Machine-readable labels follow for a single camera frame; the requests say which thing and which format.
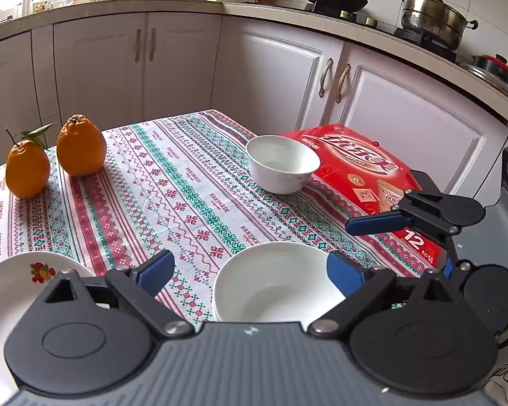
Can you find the white plate with fruit print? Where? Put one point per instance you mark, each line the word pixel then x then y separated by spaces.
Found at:
pixel 8 296

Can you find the red green patterned tablecloth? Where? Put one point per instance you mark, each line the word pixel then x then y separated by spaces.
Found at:
pixel 173 203

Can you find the beige kitchen countertop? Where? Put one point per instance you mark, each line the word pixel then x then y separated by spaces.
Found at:
pixel 279 10

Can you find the orange with stem and leaves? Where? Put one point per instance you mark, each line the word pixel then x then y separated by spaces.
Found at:
pixel 25 169

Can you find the white bowl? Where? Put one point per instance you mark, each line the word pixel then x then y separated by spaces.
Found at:
pixel 279 177
pixel 271 287

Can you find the red cardboard box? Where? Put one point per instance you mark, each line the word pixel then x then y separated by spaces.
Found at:
pixel 355 156

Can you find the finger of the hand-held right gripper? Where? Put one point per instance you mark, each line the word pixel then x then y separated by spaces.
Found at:
pixel 448 268
pixel 376 223

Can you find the red lidded pot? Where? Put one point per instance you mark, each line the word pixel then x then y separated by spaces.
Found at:
pixel 497 67

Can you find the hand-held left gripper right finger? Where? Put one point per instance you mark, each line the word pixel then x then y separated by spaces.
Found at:
pixel 347 275

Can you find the gas stove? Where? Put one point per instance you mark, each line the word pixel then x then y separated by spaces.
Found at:
pixel 385 29

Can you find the stainless steel pot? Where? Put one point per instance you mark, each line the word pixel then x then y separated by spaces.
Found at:
pixel 434 19

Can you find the large bumpy orange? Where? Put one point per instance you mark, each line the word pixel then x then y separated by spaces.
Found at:
pixel 81 148

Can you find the glass jar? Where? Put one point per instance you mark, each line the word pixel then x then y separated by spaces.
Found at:
pixel 42 1

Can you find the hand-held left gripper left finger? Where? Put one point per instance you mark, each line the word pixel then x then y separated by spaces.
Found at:
pixel 154 268

